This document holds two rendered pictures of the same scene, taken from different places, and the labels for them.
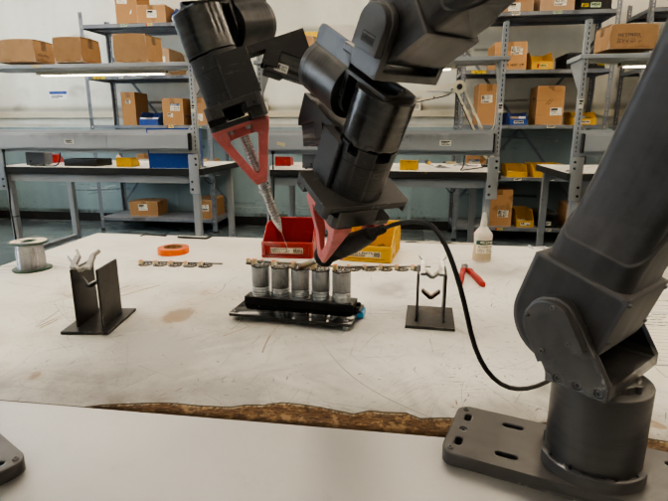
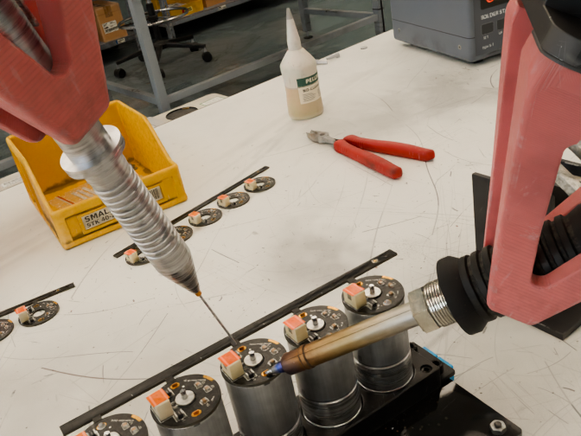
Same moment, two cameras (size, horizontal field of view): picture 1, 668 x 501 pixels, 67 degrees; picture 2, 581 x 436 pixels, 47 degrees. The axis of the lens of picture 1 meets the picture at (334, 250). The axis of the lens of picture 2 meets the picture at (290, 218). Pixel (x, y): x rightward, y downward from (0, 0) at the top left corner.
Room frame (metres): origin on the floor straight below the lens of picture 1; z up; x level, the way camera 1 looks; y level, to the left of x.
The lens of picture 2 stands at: (0.48, 0.16, 0.97)
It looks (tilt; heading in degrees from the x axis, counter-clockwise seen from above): 28 degrees down; 318
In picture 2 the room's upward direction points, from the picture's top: 12 degrees counter-clockwise
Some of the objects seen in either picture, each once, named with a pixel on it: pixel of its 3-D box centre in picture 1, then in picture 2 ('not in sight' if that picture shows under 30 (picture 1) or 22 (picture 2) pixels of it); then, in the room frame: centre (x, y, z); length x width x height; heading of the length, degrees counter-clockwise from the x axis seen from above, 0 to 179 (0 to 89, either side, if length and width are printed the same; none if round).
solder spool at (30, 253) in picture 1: (30, 254); not in sight; (0.85, 0.53, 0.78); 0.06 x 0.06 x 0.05
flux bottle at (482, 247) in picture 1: (483, 234); (297, 62); (0.91, -0.28, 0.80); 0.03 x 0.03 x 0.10
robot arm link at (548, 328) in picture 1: (591, 333); not in sight; (0.32, -0.17, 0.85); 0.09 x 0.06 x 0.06; 130
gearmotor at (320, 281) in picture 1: (320, 286); (325, 374); (0.63, 0.02, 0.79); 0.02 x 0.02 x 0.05
